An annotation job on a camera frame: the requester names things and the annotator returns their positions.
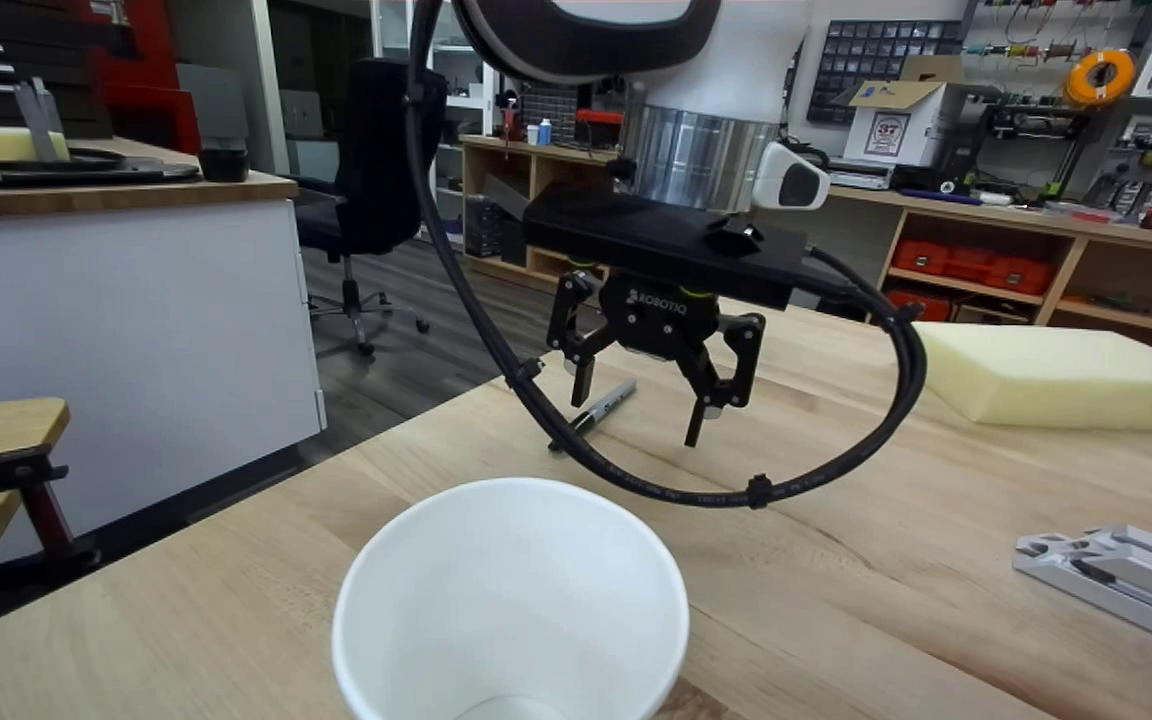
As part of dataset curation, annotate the row of red storage bins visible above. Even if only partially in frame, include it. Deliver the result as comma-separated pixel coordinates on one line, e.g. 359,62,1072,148
889,234,1059,301

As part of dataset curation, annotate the black coiled cable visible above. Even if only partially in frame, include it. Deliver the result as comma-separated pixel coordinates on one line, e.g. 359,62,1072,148
0,143,169,189

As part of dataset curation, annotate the white glass door cabinet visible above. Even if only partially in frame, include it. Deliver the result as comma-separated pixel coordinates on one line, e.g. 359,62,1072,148
369,0,516,247

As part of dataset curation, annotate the yellow foam block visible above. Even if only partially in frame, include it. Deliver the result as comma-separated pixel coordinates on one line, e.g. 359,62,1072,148
912,315,1152,436

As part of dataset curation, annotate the black bench machine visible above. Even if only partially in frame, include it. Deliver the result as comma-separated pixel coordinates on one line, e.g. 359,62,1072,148
939,83,1077,209

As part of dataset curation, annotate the red storage bin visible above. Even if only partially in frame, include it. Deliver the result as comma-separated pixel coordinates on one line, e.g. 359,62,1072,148
884,283,962,330

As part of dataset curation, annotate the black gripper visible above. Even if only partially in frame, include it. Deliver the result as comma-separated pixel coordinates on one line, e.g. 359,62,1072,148
543,269,771,453

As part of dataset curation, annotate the orange tape roll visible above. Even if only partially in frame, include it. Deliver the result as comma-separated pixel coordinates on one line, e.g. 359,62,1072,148
1059,43,1143,116

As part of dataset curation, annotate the small black round object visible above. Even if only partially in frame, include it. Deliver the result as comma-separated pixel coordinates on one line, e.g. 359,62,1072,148
195,141,251,183

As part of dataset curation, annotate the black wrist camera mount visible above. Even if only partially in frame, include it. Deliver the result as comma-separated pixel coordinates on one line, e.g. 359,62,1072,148
516,179,877,319

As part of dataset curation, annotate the black office chair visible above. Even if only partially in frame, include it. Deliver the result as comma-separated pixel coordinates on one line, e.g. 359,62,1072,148
292,56,455,360

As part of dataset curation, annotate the white cardboard box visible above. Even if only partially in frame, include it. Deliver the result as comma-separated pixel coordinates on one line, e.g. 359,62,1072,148
841,72,955,173

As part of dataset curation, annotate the black marker pen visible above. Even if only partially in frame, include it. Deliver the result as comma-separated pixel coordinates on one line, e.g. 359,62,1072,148
547,378,639,457

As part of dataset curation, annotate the white paper cup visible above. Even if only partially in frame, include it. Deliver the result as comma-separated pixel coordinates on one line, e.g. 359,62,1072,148
330,477,698,720

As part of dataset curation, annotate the long wooden shelf workbench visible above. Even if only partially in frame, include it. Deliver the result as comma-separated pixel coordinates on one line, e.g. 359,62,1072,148
455,126,1152,369

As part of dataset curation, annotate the wide dark pegboard tool panel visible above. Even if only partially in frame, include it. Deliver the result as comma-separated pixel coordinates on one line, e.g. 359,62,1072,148
803,17,969,126

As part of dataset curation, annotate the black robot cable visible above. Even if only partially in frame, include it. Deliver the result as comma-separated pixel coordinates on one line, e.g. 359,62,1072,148
401,0,931,512

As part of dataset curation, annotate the red tool cabinet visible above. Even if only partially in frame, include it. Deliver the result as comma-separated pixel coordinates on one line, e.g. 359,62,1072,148
76,0,205,158

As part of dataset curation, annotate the white desk with wooden top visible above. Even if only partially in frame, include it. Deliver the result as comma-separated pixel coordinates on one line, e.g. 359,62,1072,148
0,131,331,569

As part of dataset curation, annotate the silver aluminium extrusion rail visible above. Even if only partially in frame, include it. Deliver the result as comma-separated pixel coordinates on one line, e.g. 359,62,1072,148
1014,522,1152,665

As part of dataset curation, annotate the red toolbox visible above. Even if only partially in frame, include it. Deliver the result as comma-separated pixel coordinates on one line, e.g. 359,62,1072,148
569,103,639,152

